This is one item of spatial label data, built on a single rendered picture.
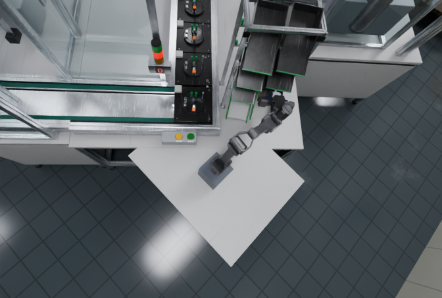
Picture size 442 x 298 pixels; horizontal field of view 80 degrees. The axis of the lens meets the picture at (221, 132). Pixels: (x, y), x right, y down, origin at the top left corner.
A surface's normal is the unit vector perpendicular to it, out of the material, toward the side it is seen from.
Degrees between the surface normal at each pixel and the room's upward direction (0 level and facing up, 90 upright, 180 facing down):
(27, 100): 0
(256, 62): 25
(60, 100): 0
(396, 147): 0
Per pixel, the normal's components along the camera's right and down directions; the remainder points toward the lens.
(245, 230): 0.12, -0.30
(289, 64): 0.05, 0.12
